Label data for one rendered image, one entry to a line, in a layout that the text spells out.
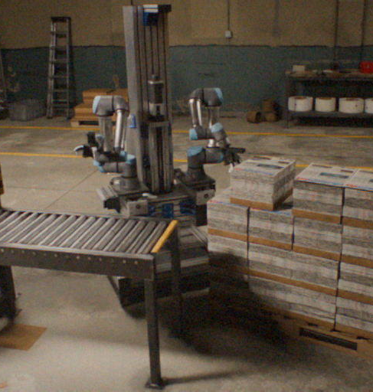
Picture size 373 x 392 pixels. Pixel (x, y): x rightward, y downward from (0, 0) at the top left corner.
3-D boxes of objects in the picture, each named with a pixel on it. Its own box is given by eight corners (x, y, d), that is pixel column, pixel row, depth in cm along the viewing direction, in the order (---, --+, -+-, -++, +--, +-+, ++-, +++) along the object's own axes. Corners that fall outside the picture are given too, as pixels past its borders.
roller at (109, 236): (125, 227, 329) (128, 220, 327) (95, 260, 286) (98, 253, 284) (118, 223, 329) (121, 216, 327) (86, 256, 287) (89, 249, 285)
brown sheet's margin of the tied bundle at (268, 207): (240, 195, 348) (240, 189, 346) (283, 202, 333) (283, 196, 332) (230, 203, 335) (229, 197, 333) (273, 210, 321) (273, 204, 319)
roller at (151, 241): (168, 228, 322) (167, 220, 321) (143, 263, 280) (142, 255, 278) (160, 227, 324) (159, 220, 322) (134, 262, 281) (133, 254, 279)
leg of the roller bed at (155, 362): (162, 380, 305) (156, 275, 282) (159, 387, 300) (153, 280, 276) (152, 379, 306) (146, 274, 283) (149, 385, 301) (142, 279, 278)
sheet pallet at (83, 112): (149, 119, 998) (148, 88, 979) (135, 129, 923) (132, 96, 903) (89, 117, 1026) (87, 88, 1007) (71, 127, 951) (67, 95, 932)
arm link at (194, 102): (185, 85, 378) (190, 132, 346) (201, 85, 378) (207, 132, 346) (185, 98, 387) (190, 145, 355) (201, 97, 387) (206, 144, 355)
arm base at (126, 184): (116, 185, 380) (116, 172, 376) (137, 182, 384) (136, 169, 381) (122, 192, 366) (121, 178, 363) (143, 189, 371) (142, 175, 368)
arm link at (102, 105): (119, 176, 367) (112, 96, 348) (97, 176, 368) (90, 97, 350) (122, 171, 378) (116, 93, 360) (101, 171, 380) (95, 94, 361)
